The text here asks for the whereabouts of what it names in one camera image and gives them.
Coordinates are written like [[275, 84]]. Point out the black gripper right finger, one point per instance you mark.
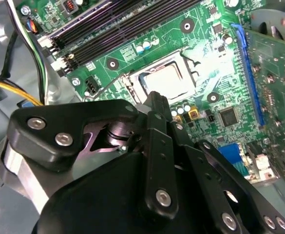
[[209, 182]]

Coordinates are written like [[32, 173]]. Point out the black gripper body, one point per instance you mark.
[[96, 207]]

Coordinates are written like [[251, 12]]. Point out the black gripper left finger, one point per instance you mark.
[[160, 158]]

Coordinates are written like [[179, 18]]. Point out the silver CPU chip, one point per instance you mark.
[[166, 80]]

